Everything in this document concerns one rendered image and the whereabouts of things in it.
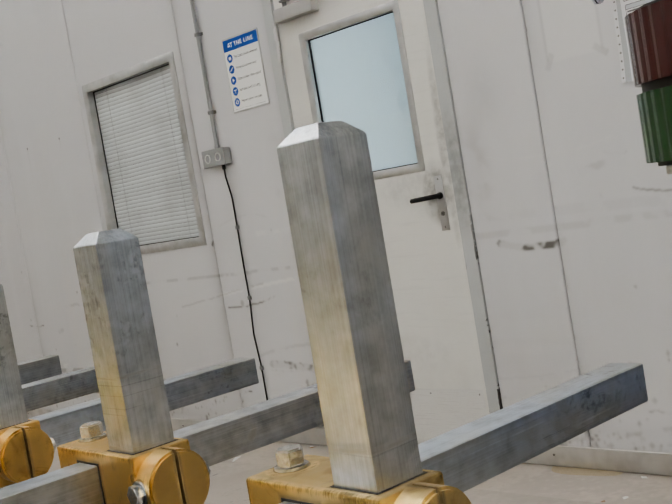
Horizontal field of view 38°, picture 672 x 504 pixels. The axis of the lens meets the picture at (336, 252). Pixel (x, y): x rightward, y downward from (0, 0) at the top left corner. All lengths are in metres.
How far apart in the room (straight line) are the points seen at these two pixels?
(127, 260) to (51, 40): 5.42
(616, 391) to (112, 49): 4.96
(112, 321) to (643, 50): 0.48
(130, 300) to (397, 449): 0.27
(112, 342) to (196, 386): 0.39
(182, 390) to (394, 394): 0.58
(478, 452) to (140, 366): 0.25
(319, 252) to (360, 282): 0.03
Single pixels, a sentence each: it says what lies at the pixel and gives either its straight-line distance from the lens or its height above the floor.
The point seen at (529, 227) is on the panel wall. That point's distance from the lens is 3.71.
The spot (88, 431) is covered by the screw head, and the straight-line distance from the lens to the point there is 0.81.
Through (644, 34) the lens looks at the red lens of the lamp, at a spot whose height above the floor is 1.16.
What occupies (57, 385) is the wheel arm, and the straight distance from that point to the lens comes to 1.30.
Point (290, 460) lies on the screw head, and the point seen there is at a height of 0.98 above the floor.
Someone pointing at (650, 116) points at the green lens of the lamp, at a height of 1.13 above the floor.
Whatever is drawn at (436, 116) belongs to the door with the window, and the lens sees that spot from 3.92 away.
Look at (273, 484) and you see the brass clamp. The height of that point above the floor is 0.97.
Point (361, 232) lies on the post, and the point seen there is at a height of 1.11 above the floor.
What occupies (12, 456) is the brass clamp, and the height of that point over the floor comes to 0.95.
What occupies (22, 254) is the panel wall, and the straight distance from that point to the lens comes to 6.73.
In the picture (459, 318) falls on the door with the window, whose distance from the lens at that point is 3.99.
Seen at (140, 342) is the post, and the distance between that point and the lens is 0.73.
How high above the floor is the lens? 1.12
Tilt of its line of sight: 3 degrees down
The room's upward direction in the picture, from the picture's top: 10 degrees counter-clockwise
